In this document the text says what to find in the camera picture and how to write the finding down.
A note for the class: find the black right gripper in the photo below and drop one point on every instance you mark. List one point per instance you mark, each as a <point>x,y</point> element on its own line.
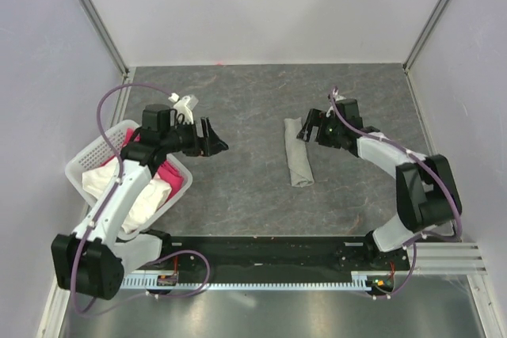
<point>317,117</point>

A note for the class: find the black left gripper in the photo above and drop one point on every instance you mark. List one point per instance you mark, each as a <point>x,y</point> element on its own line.
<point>207,146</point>

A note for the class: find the grey-green cloth napkin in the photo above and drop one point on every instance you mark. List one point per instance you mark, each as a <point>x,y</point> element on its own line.
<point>296,152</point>

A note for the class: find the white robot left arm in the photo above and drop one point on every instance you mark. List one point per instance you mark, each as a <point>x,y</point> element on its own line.
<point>92,260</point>

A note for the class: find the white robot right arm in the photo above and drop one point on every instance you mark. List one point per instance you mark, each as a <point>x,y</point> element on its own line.
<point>425,189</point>

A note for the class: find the pink cloth in basket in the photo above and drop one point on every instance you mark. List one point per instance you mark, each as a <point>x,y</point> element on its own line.
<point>166,172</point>

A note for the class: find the white plastic laundry basket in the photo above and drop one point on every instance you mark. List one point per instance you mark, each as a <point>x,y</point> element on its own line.
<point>98,153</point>

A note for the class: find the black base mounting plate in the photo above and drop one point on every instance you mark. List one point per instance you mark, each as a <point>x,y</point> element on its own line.
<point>341,254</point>

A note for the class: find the white folded garment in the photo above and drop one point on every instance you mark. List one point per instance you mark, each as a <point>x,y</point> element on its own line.
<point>155,194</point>

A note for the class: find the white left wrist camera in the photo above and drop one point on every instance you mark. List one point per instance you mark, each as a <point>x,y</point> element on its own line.
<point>184,107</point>

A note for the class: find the grey slotted cable duct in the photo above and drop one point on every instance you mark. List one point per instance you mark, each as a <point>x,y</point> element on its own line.
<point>167,281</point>

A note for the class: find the aluminium frame rail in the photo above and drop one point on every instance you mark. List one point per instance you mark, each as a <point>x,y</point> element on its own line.
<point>448,259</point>

